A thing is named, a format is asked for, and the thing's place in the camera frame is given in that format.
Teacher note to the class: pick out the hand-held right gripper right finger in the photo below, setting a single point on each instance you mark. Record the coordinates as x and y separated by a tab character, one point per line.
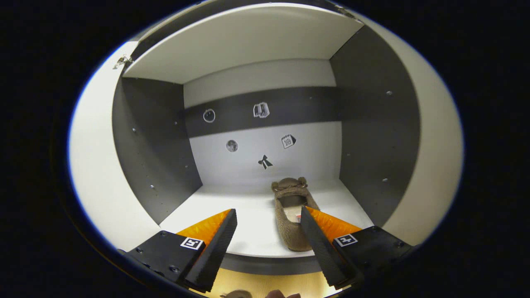
321	252

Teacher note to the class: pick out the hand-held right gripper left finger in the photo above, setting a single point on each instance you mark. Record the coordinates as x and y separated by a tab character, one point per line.
217	248

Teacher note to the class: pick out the white shoe cabinet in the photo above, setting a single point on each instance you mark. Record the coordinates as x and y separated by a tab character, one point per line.
248	231

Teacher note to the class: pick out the brown fuzzy slipper shoe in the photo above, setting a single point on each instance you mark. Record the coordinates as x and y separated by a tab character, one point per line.
237	294
290	231

